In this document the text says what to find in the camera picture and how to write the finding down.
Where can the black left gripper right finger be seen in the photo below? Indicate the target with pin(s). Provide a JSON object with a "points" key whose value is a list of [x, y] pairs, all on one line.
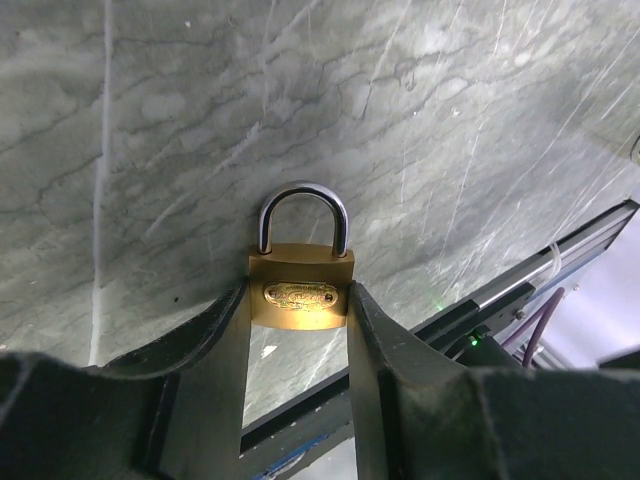
{"points": [[420, 415]]}

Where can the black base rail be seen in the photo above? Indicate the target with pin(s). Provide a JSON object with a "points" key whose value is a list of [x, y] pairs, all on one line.
{"points": [[292, 436]]}

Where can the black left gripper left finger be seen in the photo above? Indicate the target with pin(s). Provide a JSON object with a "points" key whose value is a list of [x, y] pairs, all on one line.
{"points": [[172, 409]]}

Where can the brass padlock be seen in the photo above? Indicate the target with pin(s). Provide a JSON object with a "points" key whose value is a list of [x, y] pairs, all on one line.
{"points": [[303, 287]]}

